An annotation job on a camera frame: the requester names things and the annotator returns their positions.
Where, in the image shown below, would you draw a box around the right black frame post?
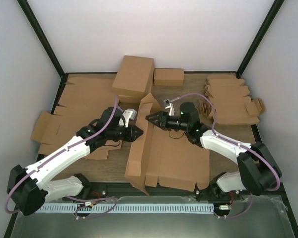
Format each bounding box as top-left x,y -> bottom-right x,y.
236,0 -> 285,78

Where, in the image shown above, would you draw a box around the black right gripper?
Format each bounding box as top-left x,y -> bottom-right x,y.
146,111 -> 189,131

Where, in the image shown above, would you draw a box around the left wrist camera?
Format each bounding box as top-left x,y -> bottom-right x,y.
119,109 -> 137,127

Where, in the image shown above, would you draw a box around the large folded cardboard box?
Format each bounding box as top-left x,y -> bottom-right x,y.
112,55 -> 154,98

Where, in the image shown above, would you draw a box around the lower folded cardboard box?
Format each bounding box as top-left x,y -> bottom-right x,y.
117,85 -> 153,103

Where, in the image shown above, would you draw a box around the stack flat cardboard blanks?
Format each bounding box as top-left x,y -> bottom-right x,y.
31,77 -> 115,155
199,74 -> 266,125

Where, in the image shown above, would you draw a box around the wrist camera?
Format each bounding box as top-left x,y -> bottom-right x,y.
119,109 -> 137,127
163,99 -> 175,116

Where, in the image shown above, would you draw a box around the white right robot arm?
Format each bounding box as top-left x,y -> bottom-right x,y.
146,102 -> 282,200

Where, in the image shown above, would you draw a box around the large cardboard box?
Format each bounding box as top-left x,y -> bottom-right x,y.
112,55 -> 154,98
125,93 -> 210,195

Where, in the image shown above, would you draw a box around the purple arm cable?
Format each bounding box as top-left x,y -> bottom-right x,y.
173,93 -> 281,220
3,95 -> 124,221

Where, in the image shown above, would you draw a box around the left stack flat cardboard blanks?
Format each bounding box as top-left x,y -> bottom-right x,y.
31,77 -> 115,155

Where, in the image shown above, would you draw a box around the right stack flat cardboard blanks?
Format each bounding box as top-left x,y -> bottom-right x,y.
199,74 -> 266,125

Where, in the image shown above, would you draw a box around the black frame base rail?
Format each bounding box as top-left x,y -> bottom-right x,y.
62,182 -> 284,203

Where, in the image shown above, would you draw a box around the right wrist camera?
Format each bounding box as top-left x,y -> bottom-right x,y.
163,99 -> 175,116

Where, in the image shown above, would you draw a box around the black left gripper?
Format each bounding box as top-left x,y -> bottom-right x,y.
107,125 -> 144,143

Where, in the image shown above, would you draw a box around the white slotted cable duct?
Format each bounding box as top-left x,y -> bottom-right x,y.
36,203 -> 214,214

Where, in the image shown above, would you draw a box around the left black frame post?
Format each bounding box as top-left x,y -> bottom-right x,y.
16,0 -> 65,76

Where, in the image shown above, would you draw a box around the small folded cardboard box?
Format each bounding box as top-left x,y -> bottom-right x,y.
153,68 -> 184,86

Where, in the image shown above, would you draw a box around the black frame post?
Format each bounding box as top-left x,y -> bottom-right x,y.
16,0 -> 65,76
236,0 -> 285,78

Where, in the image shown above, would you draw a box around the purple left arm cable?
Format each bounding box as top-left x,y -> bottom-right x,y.
3,95 -> 124,221

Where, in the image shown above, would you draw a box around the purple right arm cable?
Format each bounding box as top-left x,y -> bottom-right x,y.
173,93 -> 281,220

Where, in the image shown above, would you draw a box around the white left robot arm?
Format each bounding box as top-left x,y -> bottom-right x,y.
7,107 -> 144,216

